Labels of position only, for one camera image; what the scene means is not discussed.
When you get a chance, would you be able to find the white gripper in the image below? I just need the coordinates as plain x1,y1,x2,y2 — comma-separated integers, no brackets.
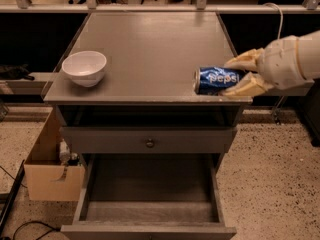
219,34,314,97

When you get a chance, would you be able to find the blue pepsi can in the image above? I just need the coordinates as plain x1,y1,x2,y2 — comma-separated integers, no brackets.
193,66,246,95

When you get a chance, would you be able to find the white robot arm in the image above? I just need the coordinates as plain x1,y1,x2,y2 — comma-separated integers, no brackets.
220,31,320,97

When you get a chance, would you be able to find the grey wooden drawer cabinet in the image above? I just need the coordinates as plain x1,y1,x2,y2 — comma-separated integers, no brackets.
43,11,253,172

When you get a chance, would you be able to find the round metal drawer knob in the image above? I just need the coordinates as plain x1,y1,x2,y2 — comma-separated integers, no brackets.
146,139,155,148

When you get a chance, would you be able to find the open grey middle drawer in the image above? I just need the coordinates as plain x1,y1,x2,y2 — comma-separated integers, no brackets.
61,154,236,240

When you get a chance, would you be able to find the closed grey top drawer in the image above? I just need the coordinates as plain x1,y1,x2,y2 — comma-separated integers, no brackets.
60,127,237,154

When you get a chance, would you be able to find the white ceramic bowl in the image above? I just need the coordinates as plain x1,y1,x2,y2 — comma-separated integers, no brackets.
62,51,107,87

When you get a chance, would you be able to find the plastic bottle in box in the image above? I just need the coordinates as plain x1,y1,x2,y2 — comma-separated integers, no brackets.
59,141,71,163

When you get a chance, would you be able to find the cardboard box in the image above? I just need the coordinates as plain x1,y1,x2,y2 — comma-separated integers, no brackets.
24,112,85,201

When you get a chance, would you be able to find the black flat bar on floor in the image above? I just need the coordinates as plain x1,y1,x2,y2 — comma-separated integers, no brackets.
0,162,25,235

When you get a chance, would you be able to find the white cable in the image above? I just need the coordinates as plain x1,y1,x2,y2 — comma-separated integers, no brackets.
263,2,284,40

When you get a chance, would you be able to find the black object on rail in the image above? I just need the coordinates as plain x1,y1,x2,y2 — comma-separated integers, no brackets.
0,64,35,81

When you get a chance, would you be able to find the black floor cable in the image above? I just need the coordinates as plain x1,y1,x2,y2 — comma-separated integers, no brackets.
11,220,61,240

